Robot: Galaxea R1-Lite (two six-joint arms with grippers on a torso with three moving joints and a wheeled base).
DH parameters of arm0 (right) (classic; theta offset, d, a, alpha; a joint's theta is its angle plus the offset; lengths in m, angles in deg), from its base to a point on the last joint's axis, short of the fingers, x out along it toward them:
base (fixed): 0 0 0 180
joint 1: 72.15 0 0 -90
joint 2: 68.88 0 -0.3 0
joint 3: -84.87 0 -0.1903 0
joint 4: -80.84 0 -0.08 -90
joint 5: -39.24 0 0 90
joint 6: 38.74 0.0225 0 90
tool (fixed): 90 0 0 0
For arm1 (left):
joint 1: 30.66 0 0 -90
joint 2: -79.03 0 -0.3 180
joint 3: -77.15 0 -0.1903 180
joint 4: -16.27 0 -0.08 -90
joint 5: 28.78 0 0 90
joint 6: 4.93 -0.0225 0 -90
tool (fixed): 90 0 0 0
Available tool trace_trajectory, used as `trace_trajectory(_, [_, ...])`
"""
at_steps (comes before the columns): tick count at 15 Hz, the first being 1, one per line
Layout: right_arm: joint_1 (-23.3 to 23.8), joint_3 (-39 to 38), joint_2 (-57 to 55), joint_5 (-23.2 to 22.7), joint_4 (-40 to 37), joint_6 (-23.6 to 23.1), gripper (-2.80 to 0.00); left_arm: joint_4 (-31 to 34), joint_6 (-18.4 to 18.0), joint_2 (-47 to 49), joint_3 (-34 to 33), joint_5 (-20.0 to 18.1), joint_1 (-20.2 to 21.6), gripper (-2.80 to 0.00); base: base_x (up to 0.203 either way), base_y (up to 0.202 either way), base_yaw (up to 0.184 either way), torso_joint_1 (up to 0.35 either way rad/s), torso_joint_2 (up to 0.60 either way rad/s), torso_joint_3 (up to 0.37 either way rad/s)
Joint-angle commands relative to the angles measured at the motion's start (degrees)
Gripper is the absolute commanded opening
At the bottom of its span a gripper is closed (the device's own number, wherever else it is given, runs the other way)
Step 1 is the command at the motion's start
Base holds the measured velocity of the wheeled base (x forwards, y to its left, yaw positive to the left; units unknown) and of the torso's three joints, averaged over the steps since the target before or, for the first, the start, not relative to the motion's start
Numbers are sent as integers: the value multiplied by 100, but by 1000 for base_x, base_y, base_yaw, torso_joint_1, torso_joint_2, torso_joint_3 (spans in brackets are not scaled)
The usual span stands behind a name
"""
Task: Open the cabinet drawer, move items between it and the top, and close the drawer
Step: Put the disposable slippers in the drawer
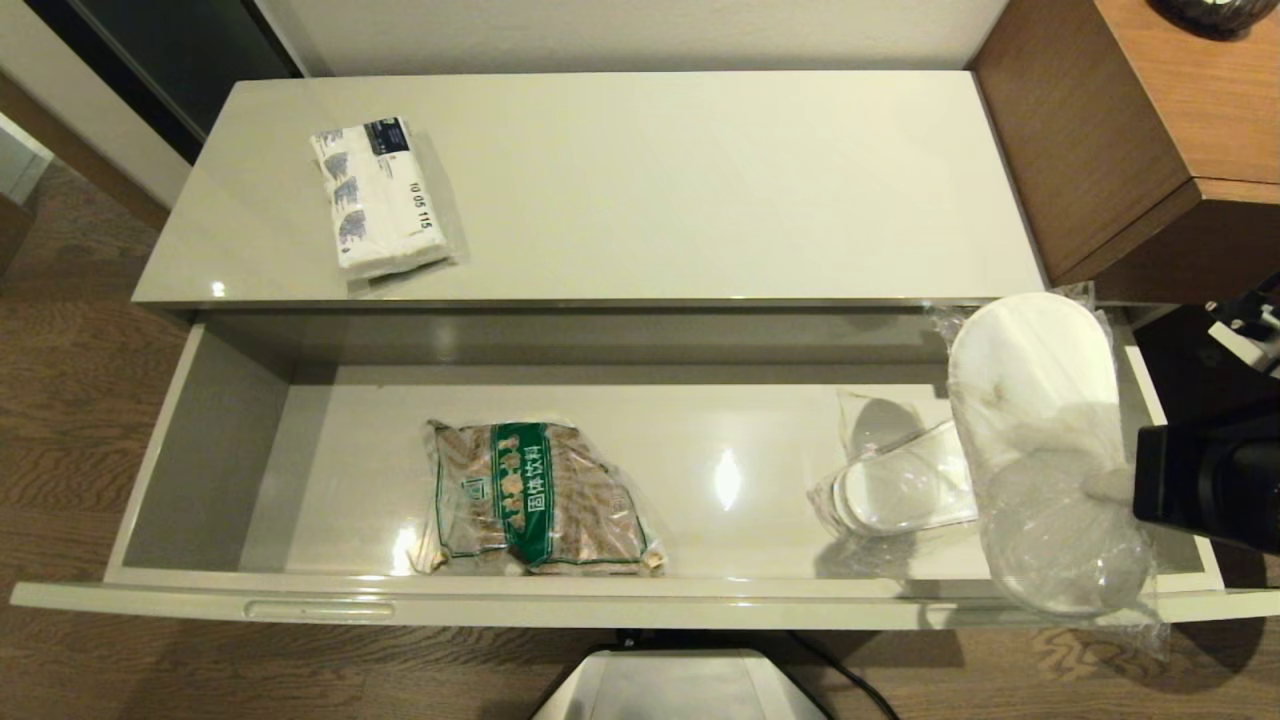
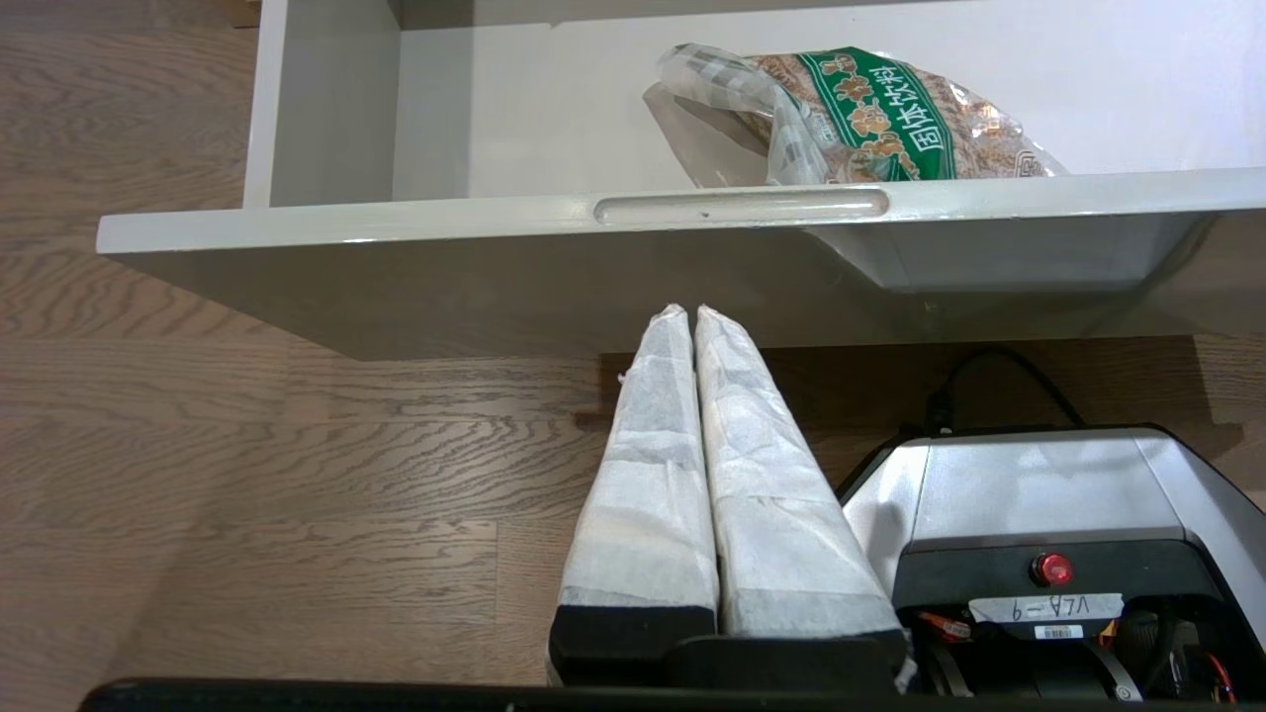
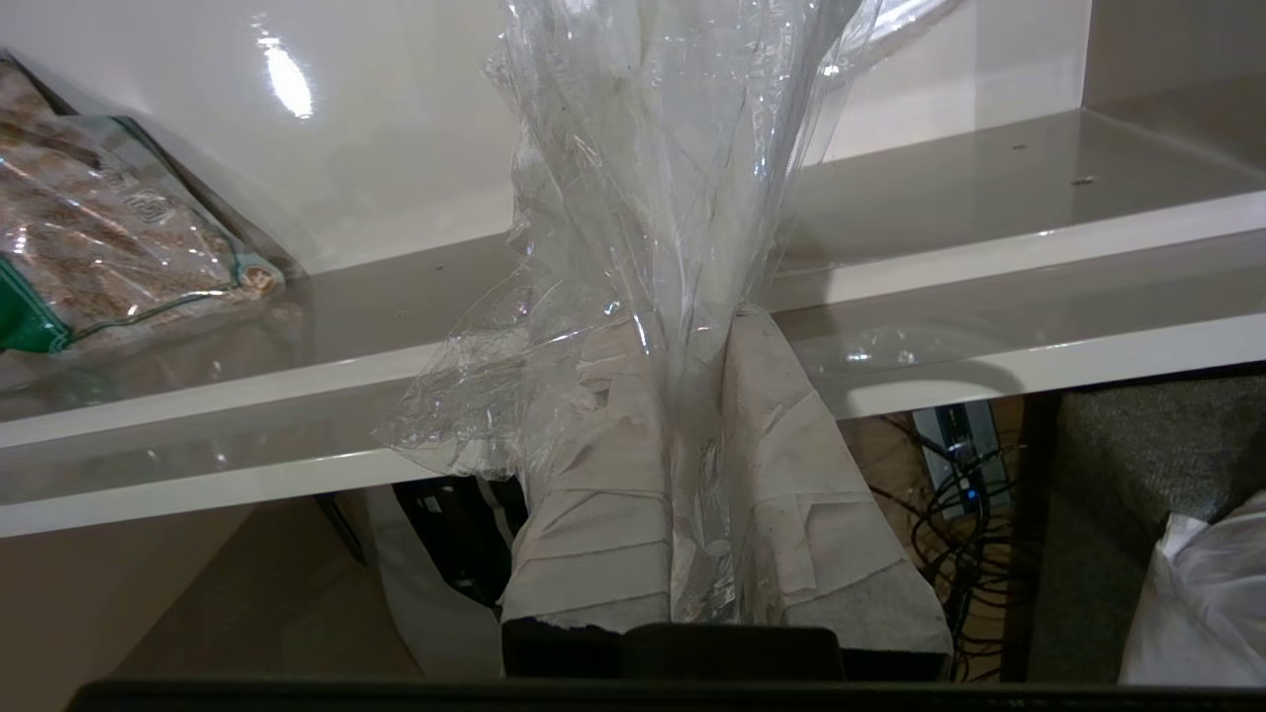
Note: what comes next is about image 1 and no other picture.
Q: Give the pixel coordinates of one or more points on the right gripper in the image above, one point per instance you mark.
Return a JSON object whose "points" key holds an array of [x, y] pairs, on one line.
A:
{"points": [[1210, 480]]}

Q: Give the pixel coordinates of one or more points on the white slipper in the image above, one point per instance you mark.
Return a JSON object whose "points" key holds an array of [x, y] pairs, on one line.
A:
{"points": [[1030, 380]]}

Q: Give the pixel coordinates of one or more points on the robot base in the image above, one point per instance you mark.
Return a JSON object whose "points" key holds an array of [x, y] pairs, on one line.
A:
{"points": [[680, 688]]}

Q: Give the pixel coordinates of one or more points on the white cabinet drawer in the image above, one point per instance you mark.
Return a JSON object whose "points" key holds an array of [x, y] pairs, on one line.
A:
{"points": [[700, 420]]}

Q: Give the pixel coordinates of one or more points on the white cabinet top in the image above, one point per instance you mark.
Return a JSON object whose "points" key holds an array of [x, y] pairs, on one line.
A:
{"points": [[640, 180]]}

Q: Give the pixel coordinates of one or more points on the brown wooden desk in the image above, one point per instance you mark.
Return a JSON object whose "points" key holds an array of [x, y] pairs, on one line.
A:
{"points": [[1120, 130]]}

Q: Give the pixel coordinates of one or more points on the dark round vase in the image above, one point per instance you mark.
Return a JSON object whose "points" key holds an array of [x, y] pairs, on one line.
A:
{"points": [[1215, 12]]}

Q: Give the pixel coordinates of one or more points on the green brown snack bag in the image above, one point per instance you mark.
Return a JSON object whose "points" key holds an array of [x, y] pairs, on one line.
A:
{"points": [[530, 495]]}

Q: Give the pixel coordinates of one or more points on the white tissue pack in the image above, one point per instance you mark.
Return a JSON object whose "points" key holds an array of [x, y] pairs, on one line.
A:
{"points": [[385, 200]]}

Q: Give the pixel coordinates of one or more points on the dark glass door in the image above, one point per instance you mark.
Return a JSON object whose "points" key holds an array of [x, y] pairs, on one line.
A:
{"points": [[170, 60]]}

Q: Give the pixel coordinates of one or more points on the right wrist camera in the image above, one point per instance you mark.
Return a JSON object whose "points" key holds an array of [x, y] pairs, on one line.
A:
{"points": [[1245, 335]]}

